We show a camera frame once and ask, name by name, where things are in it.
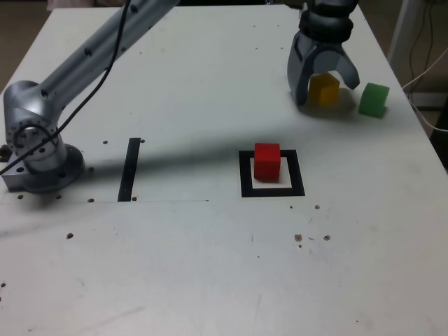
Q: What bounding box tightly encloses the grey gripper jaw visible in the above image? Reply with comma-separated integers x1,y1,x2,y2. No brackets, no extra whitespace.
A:
286,29,321,106
313,43,361,90

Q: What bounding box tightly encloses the yellow cube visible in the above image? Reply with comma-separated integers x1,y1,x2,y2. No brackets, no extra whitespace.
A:
307,72,341,106

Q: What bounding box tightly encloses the green cube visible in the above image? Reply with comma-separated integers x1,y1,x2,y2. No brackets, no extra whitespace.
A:
358,82,391,119

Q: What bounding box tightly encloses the red cube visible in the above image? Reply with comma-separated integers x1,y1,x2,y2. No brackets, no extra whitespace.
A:
253,142,283,184

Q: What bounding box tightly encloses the black tape square outline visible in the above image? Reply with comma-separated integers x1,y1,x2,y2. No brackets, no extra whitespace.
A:
238,149,306,198

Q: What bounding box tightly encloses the white furniture leg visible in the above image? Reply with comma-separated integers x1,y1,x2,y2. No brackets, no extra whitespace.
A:
386,0,418,68

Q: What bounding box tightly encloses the white furniture base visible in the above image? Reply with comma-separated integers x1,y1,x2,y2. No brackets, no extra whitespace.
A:
406,92,448,111

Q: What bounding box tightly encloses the black tape strip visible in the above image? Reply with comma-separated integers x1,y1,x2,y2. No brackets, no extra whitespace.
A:
117,137,141,203

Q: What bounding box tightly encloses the thin black hanging cable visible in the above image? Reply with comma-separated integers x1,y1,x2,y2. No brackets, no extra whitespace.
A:
423,0,442,82
408,0,431,82

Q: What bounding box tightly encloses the white cable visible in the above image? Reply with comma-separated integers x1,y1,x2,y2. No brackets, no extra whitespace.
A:
402,47,448,133

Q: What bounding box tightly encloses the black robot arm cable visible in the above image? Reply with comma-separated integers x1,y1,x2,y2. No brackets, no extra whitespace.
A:
0,0,134,175

